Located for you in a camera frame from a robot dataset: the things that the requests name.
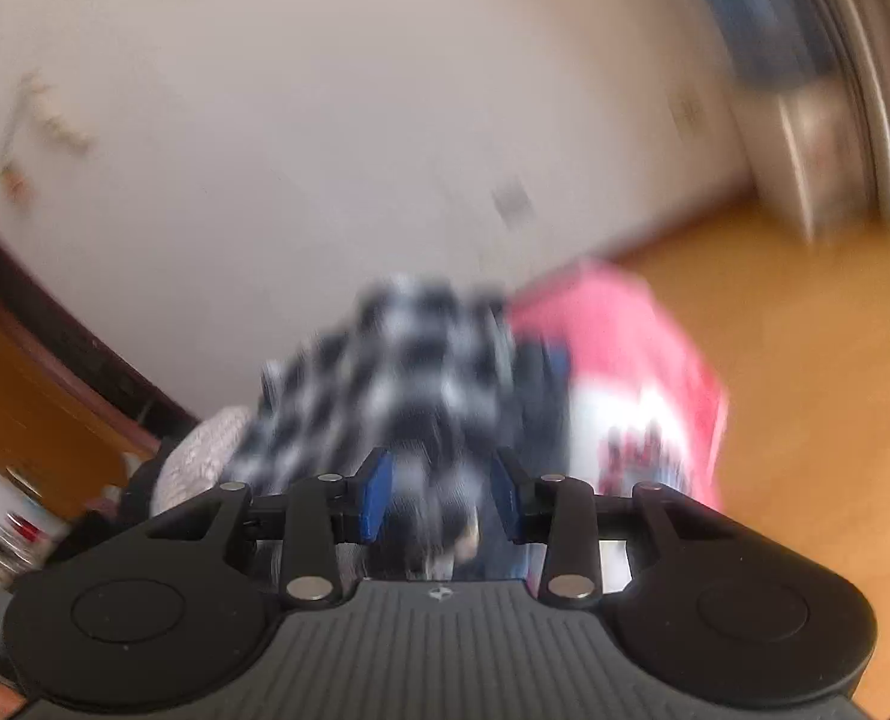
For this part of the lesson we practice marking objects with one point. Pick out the beige curtain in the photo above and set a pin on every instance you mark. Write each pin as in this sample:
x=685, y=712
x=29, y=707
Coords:
x=865, y=75

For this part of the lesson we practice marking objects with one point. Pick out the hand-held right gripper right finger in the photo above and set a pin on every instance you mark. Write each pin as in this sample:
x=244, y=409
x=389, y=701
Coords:
x=506, y=499

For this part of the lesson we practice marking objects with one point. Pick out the wall socket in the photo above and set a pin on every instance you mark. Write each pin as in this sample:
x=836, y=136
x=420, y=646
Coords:
x=509, y=202
x=689, y=109

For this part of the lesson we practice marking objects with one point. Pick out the brown wooden cabinet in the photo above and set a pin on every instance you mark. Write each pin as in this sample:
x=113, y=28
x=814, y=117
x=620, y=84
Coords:
x=48, y=397

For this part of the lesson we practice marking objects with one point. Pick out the small wall ornament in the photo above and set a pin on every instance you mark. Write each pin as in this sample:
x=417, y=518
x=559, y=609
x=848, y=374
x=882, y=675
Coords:
x=44, y=127

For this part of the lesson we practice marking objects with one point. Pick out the dark plaid pants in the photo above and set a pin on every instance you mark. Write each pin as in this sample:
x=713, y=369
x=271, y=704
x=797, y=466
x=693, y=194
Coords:
x=400, y=375

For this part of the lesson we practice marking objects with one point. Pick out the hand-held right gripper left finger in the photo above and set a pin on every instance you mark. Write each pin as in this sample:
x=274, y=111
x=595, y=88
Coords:
x=374, y=495

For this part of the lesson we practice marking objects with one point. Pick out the silver and red containers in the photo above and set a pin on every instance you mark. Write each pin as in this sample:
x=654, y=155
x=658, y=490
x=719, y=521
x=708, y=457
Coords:
x=18, y=544

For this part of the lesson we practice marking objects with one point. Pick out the pink floral blanket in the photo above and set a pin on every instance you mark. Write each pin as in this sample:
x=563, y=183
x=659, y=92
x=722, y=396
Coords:
x=625, y=345

